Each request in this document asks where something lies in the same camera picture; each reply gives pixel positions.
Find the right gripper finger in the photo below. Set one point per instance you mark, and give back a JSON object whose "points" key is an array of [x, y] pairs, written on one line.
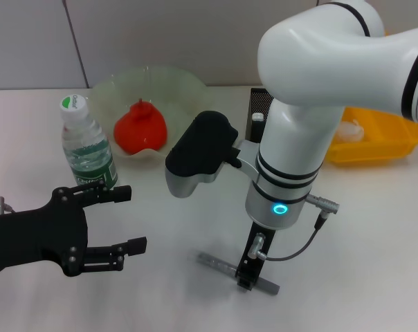
{"points": [[247, 280]]}

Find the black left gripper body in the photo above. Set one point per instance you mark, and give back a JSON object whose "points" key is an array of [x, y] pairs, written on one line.
{"points": [[39, 238]]}

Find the black mesh pen holder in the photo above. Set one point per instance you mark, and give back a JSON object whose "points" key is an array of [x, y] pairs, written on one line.
{"points": [[255, 100]]}

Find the orange fruit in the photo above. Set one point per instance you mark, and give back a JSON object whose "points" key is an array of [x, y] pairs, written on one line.
{"points": [[140, 131]]}

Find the white paper ball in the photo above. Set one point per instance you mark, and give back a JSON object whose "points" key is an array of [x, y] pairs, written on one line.
{"points": [[351, 131]]}

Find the yellow plastic bin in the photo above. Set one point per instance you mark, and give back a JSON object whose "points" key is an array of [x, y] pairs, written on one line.
{"points": [[385, 138]]}

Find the clear green-label water bottle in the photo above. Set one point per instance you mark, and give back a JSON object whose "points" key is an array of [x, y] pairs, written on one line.
{"points": [[84, 138]]}

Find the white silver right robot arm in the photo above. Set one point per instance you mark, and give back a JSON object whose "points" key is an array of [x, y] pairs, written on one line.
{"points": [[299, 103]]}

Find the green white pen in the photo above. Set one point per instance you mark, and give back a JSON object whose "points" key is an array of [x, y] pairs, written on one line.
{"points": [[257, 117]]}

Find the grey marker pen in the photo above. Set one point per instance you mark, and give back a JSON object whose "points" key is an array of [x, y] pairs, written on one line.
{"points": [[216, 263]]}

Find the pale green wavy fruit bowl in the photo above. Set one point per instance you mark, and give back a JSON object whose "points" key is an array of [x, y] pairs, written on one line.
{"points": [[181, 90]]}

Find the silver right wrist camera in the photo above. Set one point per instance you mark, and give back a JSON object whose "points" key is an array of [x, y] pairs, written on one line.
{"points": [[202, 148]]}

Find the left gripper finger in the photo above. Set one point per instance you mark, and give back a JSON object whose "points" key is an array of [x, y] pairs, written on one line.
{"points": [[122, 193], [136, 246]]}

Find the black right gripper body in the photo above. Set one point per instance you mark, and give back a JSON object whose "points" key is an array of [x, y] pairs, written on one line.
{"points": [[255, 249]]}

